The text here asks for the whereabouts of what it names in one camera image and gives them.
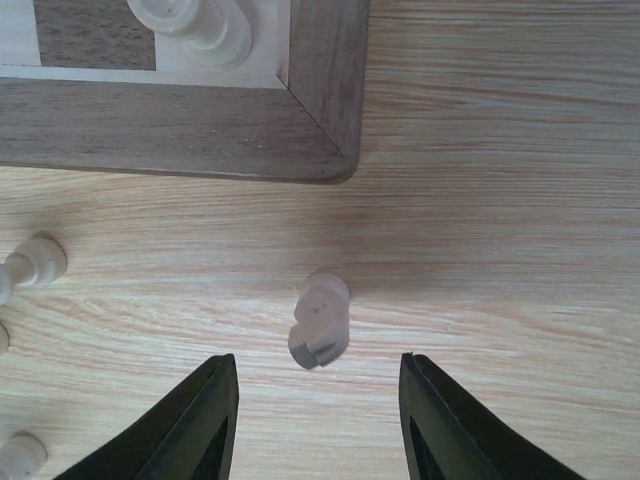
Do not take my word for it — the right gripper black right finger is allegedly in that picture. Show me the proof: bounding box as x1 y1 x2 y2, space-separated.
399 353 581 479

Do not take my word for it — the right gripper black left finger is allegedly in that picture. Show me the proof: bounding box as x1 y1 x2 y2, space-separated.
56 354 239 480

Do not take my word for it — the white piece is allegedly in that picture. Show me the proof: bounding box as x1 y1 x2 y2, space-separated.
1 237 68 305
0 434 48 480
128 0 252 70

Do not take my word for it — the white piece two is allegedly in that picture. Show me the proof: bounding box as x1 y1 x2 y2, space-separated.
288 272 350 370

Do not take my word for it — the wooden folding chessboard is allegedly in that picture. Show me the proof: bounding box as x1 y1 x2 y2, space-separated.
1 1 370 183

